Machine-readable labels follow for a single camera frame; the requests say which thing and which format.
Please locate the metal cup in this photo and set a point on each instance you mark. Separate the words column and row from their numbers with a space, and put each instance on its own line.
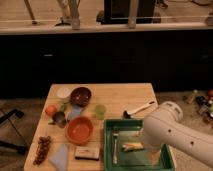
column 59, row 119

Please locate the blue plastic piece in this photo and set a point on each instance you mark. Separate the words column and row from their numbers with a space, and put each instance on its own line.
column 75, row 112

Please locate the yellow banana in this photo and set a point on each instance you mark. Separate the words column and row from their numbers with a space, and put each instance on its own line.
column 132, row 147

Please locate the orange bowl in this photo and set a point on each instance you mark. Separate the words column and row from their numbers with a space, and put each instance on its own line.
column 79, row 130

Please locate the orange fruit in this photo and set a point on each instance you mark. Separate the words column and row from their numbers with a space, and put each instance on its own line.
column 50, row 110

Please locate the light blue cloth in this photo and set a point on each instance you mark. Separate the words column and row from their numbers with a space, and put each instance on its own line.
column 60, row 158

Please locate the dark red bowl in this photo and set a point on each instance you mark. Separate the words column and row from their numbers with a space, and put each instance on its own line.
column 80, row 96

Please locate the white cup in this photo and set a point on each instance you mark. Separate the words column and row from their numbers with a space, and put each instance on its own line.
column 63, row 93

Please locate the silver fork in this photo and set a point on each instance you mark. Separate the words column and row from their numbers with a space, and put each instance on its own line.
column 115, row 137

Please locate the green plastic tray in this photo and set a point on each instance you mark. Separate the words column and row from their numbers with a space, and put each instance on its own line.
column 133, row 160

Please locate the green translucent cup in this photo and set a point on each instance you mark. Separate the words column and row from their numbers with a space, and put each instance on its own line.
column 100, row 111

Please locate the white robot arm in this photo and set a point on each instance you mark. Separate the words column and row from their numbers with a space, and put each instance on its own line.
column 162, row 126

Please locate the wooden table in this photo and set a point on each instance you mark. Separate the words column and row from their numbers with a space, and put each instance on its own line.
column 115, row 97

